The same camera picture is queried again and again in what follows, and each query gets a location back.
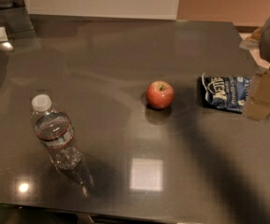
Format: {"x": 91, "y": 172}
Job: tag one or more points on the clear plastic water bottle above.
{"x": 55, "y": 131}

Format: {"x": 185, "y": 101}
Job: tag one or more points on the blue chip bag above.
{"x": 229, "y": 93}

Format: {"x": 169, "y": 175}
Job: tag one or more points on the red apple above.
{"x": 159, "y": 95}

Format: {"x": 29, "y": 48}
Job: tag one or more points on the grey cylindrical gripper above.
{"x": 258, "y": 105}

